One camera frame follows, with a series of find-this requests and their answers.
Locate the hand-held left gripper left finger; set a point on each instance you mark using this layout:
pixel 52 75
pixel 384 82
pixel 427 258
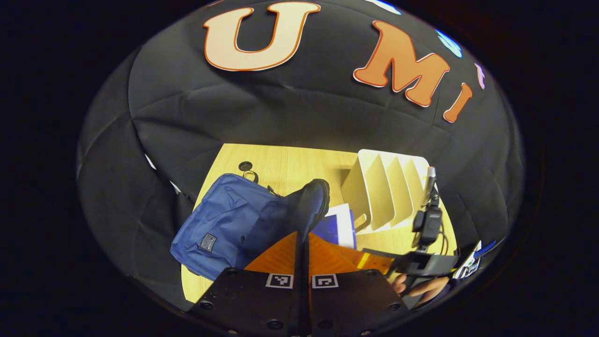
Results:
pixel 252 299

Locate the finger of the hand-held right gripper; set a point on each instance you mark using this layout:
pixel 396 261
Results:
pixel 374 262

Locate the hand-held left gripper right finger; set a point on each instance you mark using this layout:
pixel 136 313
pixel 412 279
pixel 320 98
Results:
pixel 355 299

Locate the blue and white book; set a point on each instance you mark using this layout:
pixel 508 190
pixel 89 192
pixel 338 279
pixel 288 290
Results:
pixel 339 227

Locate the white bookshelf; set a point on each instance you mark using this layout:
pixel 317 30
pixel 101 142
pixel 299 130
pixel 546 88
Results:
pixel 379 192

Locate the blue schoolbag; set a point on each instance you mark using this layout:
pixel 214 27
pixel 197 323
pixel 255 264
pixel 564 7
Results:
pixel 220 224

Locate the white printed package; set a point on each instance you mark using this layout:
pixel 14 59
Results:
pixel 470 264

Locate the black table grommet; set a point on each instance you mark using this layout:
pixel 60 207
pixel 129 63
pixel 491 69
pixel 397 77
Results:
pixel 245 165

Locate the black backdrop cloth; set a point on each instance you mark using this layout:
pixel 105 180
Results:
pixel 281 112

